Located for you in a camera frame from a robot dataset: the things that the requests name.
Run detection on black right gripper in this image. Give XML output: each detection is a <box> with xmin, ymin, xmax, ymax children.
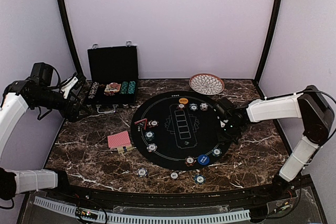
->
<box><xmin>214</xmin><ymin>121</ymin><xmax>244</xmax><ymax>144</ymax></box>

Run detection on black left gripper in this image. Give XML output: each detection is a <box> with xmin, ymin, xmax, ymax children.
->
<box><xmin>32</xmin><ymin>88</ymin><xmax>91</xmax><ymax>123</ymax></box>

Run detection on blue small blind button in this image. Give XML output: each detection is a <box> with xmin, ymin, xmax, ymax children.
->
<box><xmin>197</xmin><ymin>154</ymin><xmax>210</xmax><ymax>166</ymax></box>

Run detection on blue white chip top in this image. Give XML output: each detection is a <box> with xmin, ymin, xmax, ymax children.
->
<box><xmin>199</xmin><ymin>103</ymin><xmax>208</xmax><ymax>111</ymax></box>

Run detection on single blue chip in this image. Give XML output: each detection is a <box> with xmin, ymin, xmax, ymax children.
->
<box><xmin>189</xmin><ymin>103</ymin><xmax>198</xmax><ymax>111</ymax></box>

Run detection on orange big blind button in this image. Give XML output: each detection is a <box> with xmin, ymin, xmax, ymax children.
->
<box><xmin>178</xmin><ymin>98</ymin><xmax>188</xmax><ymax>104</ymax></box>

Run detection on brown white chip stack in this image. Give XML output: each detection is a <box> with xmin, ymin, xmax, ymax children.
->
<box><xmin>170</xmin><ymin>172</ymin><xmax>179</xmax><ymax>180</ymax></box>

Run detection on red triangular all-in button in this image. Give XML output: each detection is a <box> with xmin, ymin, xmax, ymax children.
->
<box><xmin>134</xmin><ymin>119</ymin><xmax>148</xmax><ymax>130</ymax></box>

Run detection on blue white chip stack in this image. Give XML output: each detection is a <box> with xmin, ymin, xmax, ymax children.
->
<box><xmin>137</xmin><ymin>168</ymin><xmax>148</xmax><ymax>177</ymax></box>

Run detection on red playing card deck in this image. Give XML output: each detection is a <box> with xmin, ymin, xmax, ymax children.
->
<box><xmin>108</xmin><ymin>131</ymin><xmax>133</xmax><ymax>154</ymax></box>

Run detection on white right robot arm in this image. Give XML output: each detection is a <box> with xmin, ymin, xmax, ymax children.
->
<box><xmin>213</xmin><ymin>85</ymin><xmax>335</xmax><ymax>200</ymax></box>

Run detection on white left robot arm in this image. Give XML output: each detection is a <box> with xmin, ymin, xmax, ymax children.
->
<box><xmin>1</xmin><ymin>62</ymin><xmax>90</xmax><ymax>201</ymax></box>

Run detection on round black poker mat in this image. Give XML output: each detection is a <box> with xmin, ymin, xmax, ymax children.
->
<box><xmin>131</xmin><ymin>91</ymin><xmax>231</xmax><ymax>170</ymax></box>

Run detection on patterned ceramic plate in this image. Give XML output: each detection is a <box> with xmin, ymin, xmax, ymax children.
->
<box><xmin>189</xmin><ymin>73</ymin><xmax>225</xmax><ymax>95</ymax></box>

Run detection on boxed card deck in case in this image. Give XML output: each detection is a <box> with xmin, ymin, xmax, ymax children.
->
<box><xmin>104</xmin><ymin>82</ymin><xmax>121</xmax><ymax>95</ymax></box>

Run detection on black poker chip case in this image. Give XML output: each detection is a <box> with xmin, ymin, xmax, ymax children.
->
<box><xmin>84</xmin><ymin>46</ymin><xmax>139</xmax><ymax>109</ymax></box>

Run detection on green chip row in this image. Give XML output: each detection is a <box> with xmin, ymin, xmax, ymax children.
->
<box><xmin>120</xmin><ymin>81</ymin><xmax>129</xmax><ymax>94</ymax></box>

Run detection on teal chip row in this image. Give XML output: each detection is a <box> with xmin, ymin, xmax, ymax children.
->
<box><xmin>127</xmin><ymin>81</ymin><xmax>136</xmax><ymax>94</ymax></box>

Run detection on right black frame post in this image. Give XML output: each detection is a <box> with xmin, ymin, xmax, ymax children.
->
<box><xmin>254</xmin><ymin>0</ymin><xmax>281</xmax><ymax>86</ymax></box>

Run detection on black frame post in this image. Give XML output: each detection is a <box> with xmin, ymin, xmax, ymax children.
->
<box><xmin>254</xmin><ymin>0</ymin><xmax>281</xmax><ymax>86</ymax></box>
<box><xmin>57</xmin><ymin>0</ymin><xmax>86</xmax><ymax>83</ymax></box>

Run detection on white slotted cable duct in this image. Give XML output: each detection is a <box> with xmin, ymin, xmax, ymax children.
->
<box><xmin>34</xmin><ymin>196</ymin><xmax>250</xmax><ymax>223</ymax></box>

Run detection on left black frame post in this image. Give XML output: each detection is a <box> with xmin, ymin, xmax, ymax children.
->
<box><xmin>57</xmin><ymin>0</ymin><xmax>86</xmax><ymax>83</ymax></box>

